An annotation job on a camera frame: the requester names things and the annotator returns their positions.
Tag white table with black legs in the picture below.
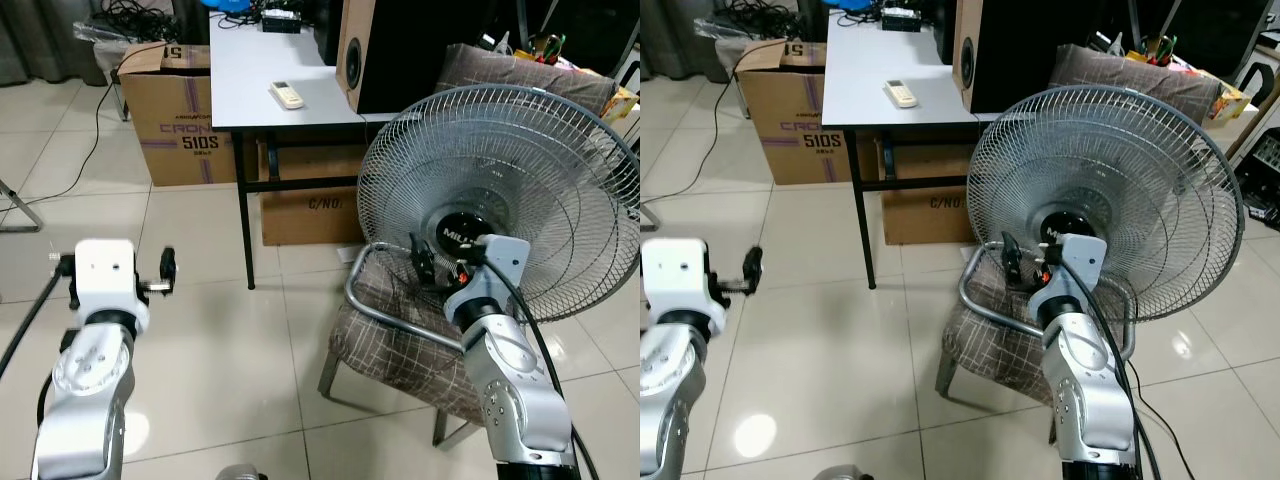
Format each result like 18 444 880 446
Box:
820 8 1003 291
208 8 403 291

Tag wooden speaker with black front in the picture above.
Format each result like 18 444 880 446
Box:
950 0 1133 115
335 0 523 116

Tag grey wire-grille electric fan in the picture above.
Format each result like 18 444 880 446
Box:
966 84 1247 324
357 84 641 324

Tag brown plaid chrome-frame chair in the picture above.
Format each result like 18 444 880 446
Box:
317 43 621 448
934 43 1229 447

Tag thin black floor cable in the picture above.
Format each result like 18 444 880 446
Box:
0 78 123 213
640 78 738 207

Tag colourful tool bundle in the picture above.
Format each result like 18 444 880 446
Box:
524 32 568 67
1138 32 1183 67

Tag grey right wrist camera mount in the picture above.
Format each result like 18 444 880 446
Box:
1030 232 1110 327
444 234 532 327

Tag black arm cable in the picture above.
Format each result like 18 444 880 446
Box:
1068 245 1167 480
478 245 602 480
0 253 79 379

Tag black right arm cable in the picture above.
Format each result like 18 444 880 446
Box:
1068 245 1167 480
478 245 602 480

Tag yellow printed packet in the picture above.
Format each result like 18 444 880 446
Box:
1204 84 1253 127
600 87 641 127

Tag tangled black cables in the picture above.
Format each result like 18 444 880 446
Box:
98 0 185 43
720 0 803 41

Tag black electronics rack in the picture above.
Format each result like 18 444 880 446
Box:
1233 128 1280 229

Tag purple-printed cardboard box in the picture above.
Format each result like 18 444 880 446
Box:
734 39 852 187
116 42 242 188

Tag grey curtain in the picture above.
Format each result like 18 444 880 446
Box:
640 0 723 83
0 0 103 87

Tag clear plastic bag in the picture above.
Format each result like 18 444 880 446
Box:
700 16 773 71
73 18 153 73

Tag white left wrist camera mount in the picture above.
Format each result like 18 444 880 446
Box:
73 239 152 313
641 237 724 314

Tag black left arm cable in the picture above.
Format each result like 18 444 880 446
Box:
0 253 79 379

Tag plain brown cardboard box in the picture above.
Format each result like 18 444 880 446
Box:
257 140 367 247
879 140 977 247

